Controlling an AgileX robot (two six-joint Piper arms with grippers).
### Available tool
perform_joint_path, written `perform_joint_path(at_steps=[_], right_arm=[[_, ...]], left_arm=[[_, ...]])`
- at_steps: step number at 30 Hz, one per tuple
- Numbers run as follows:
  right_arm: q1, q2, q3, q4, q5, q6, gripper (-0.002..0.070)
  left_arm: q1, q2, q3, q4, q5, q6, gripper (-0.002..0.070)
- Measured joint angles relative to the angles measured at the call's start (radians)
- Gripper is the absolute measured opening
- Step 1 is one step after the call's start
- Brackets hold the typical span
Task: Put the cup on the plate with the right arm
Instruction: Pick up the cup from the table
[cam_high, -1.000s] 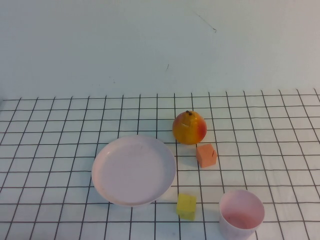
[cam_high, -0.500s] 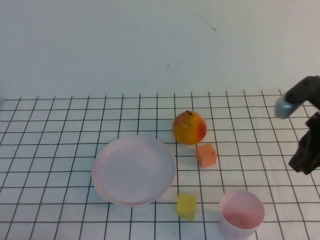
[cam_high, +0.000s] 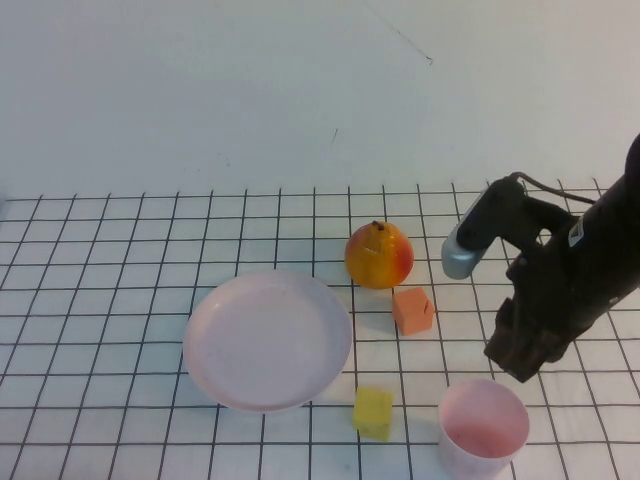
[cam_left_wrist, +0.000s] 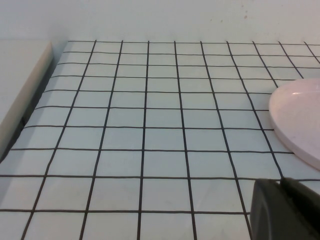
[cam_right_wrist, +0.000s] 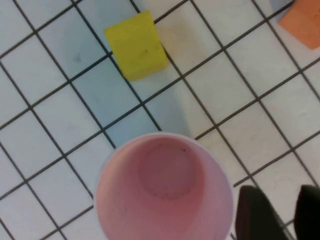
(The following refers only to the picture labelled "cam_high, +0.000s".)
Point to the pink plastic cup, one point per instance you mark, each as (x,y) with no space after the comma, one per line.
(482,430)

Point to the orange foam cube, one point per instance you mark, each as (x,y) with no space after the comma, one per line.
(411,312)

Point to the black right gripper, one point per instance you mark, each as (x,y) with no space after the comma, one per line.
(555,285)

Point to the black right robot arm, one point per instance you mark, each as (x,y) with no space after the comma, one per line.
(617,220)

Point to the yellow red toy pear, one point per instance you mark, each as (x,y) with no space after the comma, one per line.
(377,260)

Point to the yellow foam cube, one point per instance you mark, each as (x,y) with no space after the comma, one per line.
(372,411)

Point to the pink round plate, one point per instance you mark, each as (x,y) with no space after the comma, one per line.
(260,345)

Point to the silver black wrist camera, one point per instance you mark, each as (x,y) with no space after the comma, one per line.
(472,235)

